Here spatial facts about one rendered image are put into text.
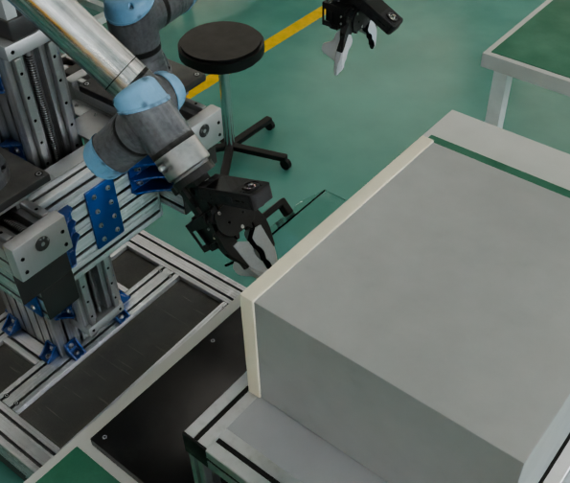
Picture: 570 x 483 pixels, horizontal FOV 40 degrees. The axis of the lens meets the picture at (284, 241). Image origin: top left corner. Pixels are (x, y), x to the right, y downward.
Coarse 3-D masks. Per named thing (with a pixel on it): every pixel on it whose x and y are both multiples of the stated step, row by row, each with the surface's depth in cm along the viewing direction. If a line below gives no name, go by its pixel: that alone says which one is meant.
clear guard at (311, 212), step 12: (324, 192) 152; (300, 204) 156; (312, 204) 150; (324, 204) 150; (336, 204) 149; (288, 216) 151; (300, 216) 147; (312, 216) 147; (324, 216) 147; (276, 228) 146; (288, 228) 145; (300, 228) 145; (312, 228) 145; (276, 240) 142; (288, 240) 142; (300, 240) 142; (276, 252) 140; (228, 264) 145; (264, 264) 138
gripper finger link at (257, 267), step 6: (234, 246) 115; (240, 246) 115; (246, 246) 116; (252, 246) 116; (240, 252) 115; (246, 252) 116; (252, 252) 116; (246, 258) 115; (252, 258) 116; (258, 258) 116; (234, 264) 119; (252, 264) 116; (258, 264) 116; (240, 270) 119; (246, 270) 116; (252, 270) 116; (258, 270) 116; (264, 270) 117; (258, 276) 116
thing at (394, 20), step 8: (352, 0) 160; (360, 0) 158; (368, 0) 159; (376, 0) 160; (360, 8) 159; (368, 8) 158; (376, 8) 158; (384, 8) 159; (368, 16) 160; (376, 16) 158; (384, 16) 158; (392, 16) 158; (376, 24) 159; (384, 24) 158; (392, 24) 158; (384, 32) 159; (392, 32) 159
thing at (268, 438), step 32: (224, 416) 109; (256, 416) 108; (288, 416) 108; (192, 448) 108; (224, 448) 105; (256, 448) 105; (288, 448) 105; (320, 448) 104; (256, 480) 101; (288, 480) 101; (320, 480) 101; (352, 480) 101; (384, 480) 101; (544, 480) 100
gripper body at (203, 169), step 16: (208, 160) 115; (192, 176) 113; (208, 176) 117; (176, 192) 119; (192, 192) 117; (192, 208) 119; (208, 208) 117; (224, 208) 115; (240, 208) 116; (192, 224) 118; (208, 224) 115; (224, 224) 114; (240, 224) 116; (208, 240) 119
